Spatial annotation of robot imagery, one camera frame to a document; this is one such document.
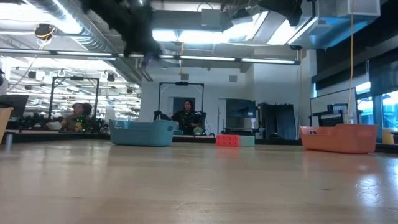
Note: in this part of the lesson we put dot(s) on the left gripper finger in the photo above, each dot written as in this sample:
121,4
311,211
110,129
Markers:
141,45

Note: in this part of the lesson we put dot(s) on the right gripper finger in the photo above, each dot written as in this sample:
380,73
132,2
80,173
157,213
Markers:
289,9

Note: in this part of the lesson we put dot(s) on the orange studded block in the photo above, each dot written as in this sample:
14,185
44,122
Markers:
227,140

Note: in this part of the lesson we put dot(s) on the teal cube block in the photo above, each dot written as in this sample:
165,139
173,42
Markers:
247,141

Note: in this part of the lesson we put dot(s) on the yellow plastic bin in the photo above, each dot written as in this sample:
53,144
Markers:
3,123

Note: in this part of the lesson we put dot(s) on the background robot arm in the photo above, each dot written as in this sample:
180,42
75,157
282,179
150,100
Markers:
200,119

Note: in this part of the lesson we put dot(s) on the long ceiling light bar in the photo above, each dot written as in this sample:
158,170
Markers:
205,58

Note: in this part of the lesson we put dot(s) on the person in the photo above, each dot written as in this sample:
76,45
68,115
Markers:
76,119
186,119

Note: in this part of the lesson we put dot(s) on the blue plastic bin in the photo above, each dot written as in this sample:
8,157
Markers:
141,135

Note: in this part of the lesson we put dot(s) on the whiteboard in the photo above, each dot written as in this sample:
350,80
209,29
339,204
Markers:
323,102

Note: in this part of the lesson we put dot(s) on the dark storage cabinet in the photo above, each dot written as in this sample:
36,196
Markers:
241,109

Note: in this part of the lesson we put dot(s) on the black curtained cabinet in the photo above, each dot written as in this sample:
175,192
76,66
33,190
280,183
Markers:
280,121

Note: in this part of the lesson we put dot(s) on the black perforated cart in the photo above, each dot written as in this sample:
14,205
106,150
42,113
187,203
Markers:
331,119

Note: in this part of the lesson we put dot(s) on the background black robot arms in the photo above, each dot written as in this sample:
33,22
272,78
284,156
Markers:
31,121

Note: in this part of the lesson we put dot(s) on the black monitor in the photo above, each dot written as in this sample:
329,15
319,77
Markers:
15,104

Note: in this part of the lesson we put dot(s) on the orange plastic bin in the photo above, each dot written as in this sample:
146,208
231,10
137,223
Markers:
340,141

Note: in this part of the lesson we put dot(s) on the yellow container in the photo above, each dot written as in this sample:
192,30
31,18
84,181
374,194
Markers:
388,137

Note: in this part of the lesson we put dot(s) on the black ceiling camera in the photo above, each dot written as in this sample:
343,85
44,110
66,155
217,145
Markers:
295,47

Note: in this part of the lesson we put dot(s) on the grey wall vent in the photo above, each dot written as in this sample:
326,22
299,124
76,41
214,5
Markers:
233,78
184,76

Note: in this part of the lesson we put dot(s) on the black gantry frame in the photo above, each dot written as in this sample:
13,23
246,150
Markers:
97,93
182,83

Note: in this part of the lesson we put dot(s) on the grey metal post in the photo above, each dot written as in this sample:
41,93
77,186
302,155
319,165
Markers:
8,140

